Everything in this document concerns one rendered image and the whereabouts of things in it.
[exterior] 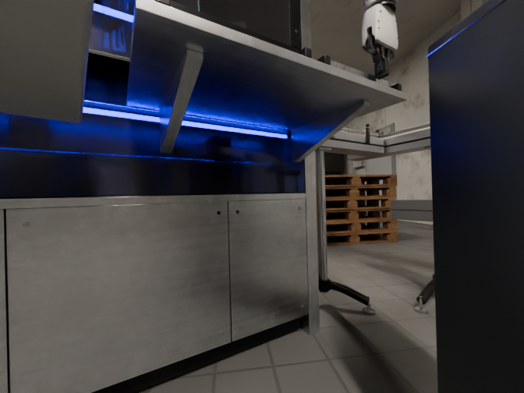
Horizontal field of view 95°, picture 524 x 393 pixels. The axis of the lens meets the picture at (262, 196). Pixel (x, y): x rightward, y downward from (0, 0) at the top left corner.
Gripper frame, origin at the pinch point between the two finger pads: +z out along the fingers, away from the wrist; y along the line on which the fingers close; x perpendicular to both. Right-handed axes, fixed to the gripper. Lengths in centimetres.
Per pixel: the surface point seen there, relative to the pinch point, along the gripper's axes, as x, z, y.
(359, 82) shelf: 0.7, 6.1, 10.4
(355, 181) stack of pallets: -148, 17, -181
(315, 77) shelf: -2.1, 6.5, 22.4
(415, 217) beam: -35, 47, -84
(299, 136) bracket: -33.8, 10.1, 0.5
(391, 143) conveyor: -46, 3, -82
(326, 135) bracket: -20.2, 13.1, 0.4
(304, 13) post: -39, -45, -9
